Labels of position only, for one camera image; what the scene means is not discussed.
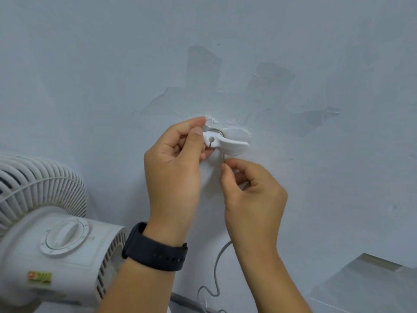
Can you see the person's left hand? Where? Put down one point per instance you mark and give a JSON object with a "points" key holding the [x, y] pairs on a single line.
{"points": [[172, 185]]}

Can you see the person's right hand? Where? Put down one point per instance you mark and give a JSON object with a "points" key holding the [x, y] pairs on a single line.
{"points": [[254, 205]]}

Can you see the white fan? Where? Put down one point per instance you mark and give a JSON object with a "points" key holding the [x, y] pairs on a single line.
{"points": [[49, 257]]}

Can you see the person's left forearm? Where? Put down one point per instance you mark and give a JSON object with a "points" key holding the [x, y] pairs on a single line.
{"points": [[140, 290]]}

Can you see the black wristband watch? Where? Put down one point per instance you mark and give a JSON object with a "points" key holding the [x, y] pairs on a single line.
{"points": [[153, 254]]}

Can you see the clear tape strip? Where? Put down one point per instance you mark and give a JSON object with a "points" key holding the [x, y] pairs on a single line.
{"points": [[203, 68], [314, 120], [270, 79]]}

